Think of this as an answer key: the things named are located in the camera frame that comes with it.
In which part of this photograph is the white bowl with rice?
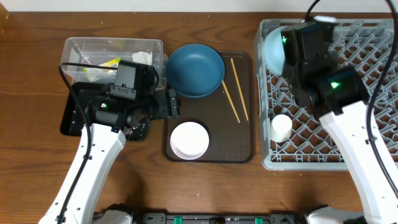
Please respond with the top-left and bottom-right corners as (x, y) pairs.
(170, 122), (210, 160)

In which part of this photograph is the dark blue bowl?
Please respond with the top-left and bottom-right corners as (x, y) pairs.
(165, 44), (225, 98)

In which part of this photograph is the white napkin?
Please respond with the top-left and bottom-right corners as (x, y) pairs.
(132, 52), (152, 65)

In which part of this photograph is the yellow white snack wrapper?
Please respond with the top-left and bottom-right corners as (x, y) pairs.
(83, 57), (121, 82)

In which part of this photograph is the light blue small bowl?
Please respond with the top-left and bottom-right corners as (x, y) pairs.
(262, 26), (285, 76)

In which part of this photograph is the white paper cup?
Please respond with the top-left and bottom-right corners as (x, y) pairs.
(271, 114), (293, 142)

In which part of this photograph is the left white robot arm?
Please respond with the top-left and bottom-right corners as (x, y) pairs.
(40, 60), (178, 223)

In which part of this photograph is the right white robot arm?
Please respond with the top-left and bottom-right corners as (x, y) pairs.
(279, 21), (397, 223)

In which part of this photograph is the black waste tray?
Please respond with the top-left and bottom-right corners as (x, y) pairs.
(60, 82), (150, 141)

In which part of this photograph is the grey plastic dishwasher rack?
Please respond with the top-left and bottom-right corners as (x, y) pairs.
(254, 19), (397, 171)

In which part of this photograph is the dark brown serving tray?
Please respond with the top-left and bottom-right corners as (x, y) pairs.
(162, 51), (256, 164)

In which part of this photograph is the wooden chopstick left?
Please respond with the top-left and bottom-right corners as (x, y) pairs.
(221, 80), (240, 123)

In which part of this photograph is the wooden chopstick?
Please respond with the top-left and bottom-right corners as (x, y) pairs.
(230, 58), (249, 121)
(221, 80), (240, 123)

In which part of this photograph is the wooden chopstick right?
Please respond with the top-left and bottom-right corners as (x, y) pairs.
(230, 58), (249, 121)

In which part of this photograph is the clear plastic bin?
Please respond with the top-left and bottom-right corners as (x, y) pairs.
(61, 37), (168, 90)

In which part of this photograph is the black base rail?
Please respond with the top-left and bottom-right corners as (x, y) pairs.
(93, 203), (368, 224)

